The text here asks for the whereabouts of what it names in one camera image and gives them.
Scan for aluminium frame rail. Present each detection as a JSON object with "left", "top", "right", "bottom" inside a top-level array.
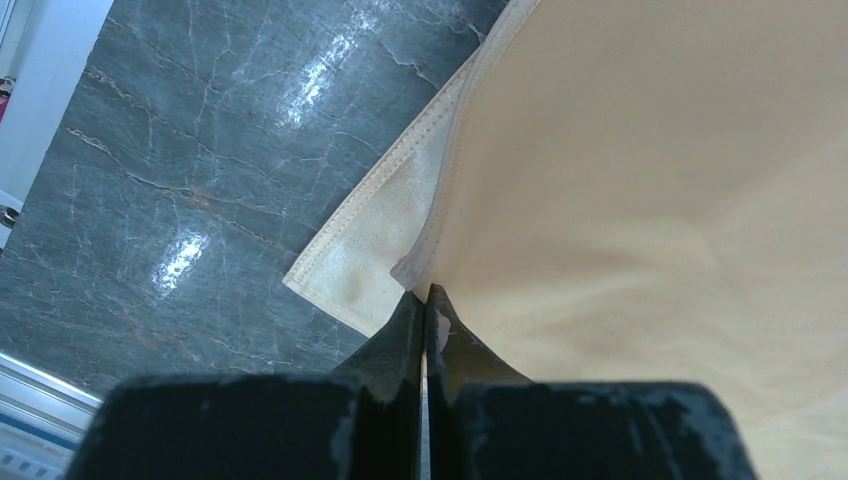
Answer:
[{"left": 1, "top": 354, "right": 102, "bottom": 480}]

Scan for peach cloth napkin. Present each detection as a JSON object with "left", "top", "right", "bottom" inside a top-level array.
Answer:
[{"left": 284, "top": 1, "right": 847, "bottom": 479}]

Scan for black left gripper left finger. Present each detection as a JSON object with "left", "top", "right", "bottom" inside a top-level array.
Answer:
[{"left": 66, "top": 293, "right": 424, "bottom": 479}]

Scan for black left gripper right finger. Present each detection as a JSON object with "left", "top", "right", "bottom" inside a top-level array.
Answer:
[{"left": 425, "top": 285, "right": 755, "bottom": 479}]

